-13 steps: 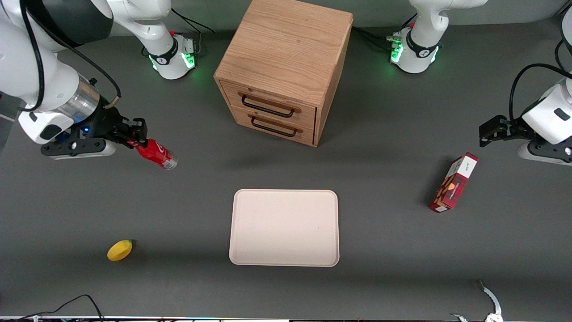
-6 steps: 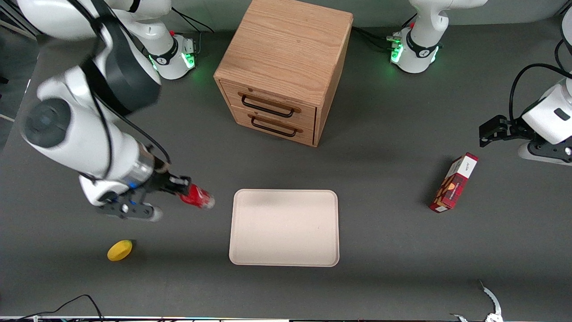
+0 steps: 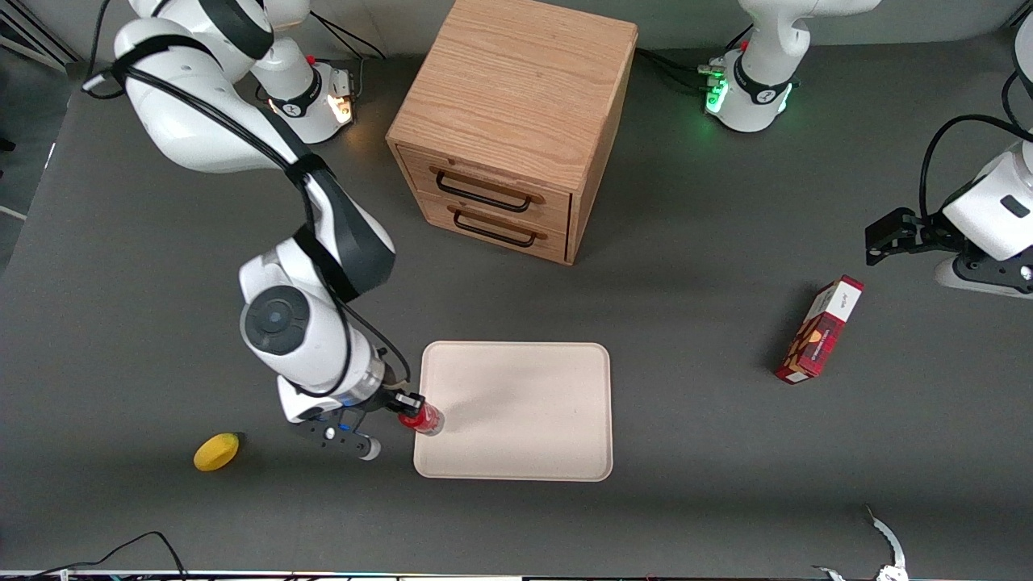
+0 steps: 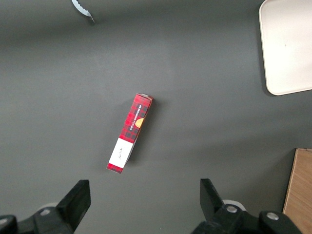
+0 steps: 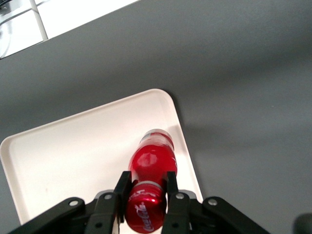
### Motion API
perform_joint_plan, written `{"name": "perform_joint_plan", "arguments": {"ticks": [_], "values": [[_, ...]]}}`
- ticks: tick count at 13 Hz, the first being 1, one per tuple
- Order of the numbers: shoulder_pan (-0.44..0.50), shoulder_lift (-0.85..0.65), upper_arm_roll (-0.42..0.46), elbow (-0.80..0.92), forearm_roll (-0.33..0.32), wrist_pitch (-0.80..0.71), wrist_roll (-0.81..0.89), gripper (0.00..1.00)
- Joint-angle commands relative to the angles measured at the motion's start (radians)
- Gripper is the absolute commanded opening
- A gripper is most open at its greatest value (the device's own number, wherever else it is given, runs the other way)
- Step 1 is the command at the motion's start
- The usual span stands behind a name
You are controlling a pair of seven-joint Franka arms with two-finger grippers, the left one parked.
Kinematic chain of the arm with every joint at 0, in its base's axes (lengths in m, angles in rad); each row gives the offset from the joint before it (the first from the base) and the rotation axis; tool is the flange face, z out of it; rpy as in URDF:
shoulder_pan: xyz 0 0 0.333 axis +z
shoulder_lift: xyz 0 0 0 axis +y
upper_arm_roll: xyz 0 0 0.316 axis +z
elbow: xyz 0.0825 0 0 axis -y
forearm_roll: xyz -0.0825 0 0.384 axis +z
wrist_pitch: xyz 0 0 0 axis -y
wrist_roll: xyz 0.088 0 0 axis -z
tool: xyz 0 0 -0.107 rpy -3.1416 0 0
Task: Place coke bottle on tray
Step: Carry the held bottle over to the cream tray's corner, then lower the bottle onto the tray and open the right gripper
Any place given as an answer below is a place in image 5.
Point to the red coke bottle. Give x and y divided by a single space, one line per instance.
151 158

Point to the cream rectangular tray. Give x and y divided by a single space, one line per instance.
73 151

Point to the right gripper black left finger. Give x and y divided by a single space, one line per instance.
102 212

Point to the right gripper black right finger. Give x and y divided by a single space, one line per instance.
179 214

